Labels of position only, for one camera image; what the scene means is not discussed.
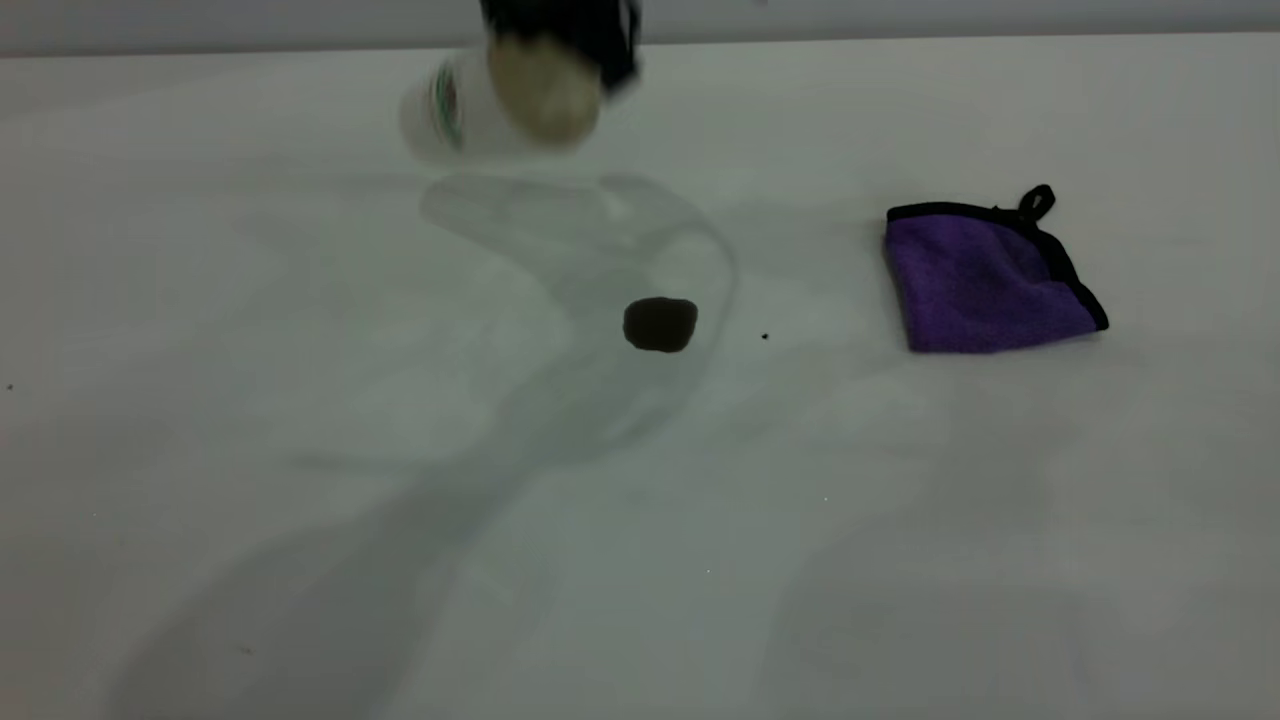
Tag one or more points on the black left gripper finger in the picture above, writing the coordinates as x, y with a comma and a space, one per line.
530, 15
618, 50

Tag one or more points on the white paper coffee cup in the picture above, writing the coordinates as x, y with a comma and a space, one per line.
520, 105

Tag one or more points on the purple cloth with black trim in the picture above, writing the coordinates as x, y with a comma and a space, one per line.
980, 285

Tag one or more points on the dark coffee spill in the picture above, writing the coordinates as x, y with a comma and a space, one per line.
660, 325

